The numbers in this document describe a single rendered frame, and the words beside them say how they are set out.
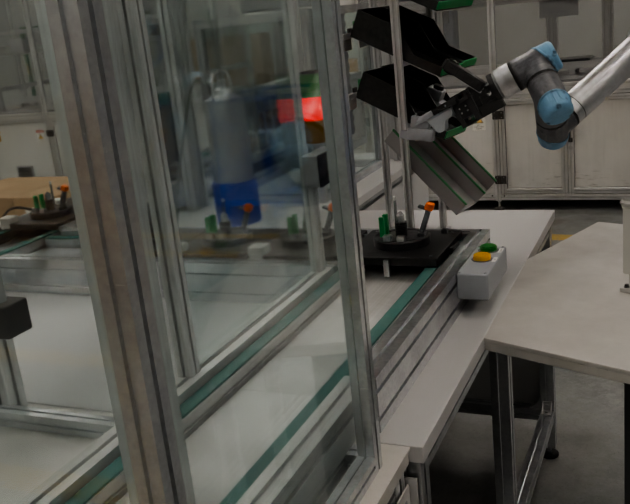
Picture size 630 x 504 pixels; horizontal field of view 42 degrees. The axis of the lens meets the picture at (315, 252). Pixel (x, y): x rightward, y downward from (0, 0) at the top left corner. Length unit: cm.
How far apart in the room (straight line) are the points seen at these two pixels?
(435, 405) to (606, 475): 152
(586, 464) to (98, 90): 252
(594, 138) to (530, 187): 56
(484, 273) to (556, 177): 434
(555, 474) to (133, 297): 235
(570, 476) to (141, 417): 230
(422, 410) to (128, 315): 85
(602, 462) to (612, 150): 339
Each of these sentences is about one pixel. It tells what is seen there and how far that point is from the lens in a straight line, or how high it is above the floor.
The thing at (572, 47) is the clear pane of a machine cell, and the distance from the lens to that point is 600.
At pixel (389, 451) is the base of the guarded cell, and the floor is 86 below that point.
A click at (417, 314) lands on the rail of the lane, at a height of 96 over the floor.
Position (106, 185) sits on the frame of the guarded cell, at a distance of 68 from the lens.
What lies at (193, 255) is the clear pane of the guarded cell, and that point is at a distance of 80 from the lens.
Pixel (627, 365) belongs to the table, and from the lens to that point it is 163.
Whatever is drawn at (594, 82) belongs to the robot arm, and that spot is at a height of 130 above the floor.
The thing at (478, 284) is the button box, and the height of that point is 94.
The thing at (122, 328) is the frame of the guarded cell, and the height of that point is 130.
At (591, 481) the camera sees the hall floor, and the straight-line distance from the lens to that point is 290.
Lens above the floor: 154
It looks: 16 degrees down
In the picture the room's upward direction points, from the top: 6 degrees counter-clockwise
